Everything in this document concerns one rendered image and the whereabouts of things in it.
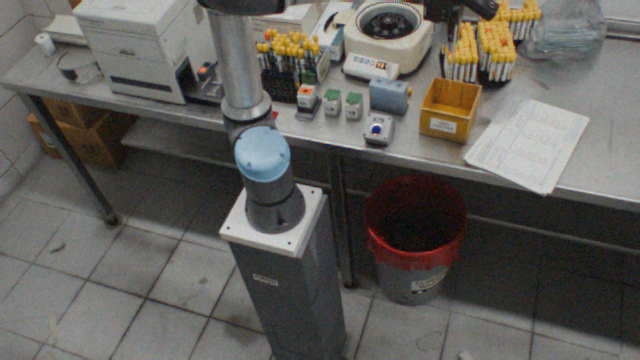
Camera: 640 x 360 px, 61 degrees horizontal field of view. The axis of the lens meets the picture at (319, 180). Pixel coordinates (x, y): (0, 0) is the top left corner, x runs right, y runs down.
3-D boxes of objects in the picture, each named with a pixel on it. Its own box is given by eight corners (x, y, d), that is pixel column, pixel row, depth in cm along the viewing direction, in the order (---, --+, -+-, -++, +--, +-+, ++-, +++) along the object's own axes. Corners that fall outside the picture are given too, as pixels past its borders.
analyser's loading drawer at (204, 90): (176, 97, 168) (171, 84, 164) (186, 83, 172) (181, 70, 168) (235, 107, 162) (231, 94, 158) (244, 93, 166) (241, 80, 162)
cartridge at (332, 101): (324, 116, 159) (322, 98, 154) (329, 105, 162) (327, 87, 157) (337, 118, 158) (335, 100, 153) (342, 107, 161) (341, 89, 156)
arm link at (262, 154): (251, 210, 123) (239, 170, 113) (237, 169, 132) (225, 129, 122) (301, 194, 125) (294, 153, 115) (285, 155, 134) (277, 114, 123)
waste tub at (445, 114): (417, 134, 151) (419, 108, 143) (431, 103, 158) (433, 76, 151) (466, 145, 147) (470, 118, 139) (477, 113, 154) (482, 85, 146)
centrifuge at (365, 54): (331, 74, 171) (328, 41, 162) (371, 22, 187) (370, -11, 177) (403, 93, 162) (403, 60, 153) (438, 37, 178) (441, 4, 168)
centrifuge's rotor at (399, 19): (355, 46, 170) (354, 27, 164) (376, 19, 178) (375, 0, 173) (401, 58, 164) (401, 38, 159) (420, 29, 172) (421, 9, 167)
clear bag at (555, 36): (521, 62, 166) (533, 8, 152) (512, 28, 177) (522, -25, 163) (610, 59, 163) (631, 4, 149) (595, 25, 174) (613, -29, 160)
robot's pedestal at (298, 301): (330, 387, 196) (300, 258, 129) (279, 370, 201) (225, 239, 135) (347, 336, 207) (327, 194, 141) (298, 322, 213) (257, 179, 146)
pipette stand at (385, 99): (367, 114, 158) (366, 87, 150) (376, 98, 162) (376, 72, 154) (400, 122, 155) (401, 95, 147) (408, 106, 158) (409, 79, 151)
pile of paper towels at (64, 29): (45, 40, 199) (39, 29, 195) (62, 24, 205) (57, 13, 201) (102, 49, 192) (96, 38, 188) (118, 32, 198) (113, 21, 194)
